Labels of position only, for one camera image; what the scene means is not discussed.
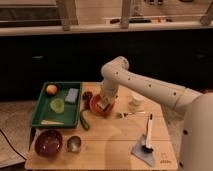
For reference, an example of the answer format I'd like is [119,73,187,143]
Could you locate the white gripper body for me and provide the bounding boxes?
[100,88,118,104]

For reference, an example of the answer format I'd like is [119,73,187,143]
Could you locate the wooden block eraser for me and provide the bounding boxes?
[97,98,111,110]

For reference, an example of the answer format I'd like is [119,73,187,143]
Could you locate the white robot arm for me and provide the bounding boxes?
[98,56,213,171]

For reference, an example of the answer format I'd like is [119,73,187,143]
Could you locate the red bowl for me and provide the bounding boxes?
[89,94,113,117]

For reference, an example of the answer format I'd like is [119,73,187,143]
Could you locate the dark red grapes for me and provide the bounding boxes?
[82,91,93,109]

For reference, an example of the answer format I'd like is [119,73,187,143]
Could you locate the grey blue sponge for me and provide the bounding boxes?
[65,88,79,103]

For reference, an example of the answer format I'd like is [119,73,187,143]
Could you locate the green cucumber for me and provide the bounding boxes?
[79,109,90,130]

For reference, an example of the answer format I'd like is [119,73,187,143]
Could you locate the green plastic tray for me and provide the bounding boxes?
[31,82,82,128]

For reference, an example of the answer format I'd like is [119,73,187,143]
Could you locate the light green plastic cup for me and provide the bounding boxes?
[50,98,64,114]

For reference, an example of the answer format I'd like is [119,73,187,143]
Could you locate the orange fruit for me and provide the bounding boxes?
[46,85,58,95]

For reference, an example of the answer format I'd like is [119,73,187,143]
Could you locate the small metal cup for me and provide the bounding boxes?
[67,136,81,153]

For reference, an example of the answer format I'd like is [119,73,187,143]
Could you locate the wooden stick in tray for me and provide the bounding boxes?
[41,120,64,125]

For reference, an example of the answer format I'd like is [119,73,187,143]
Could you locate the white handled black brush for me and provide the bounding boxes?
[142,114,153,153]

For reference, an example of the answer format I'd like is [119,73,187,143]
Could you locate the black cable left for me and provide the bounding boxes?
[0,129,28,162]

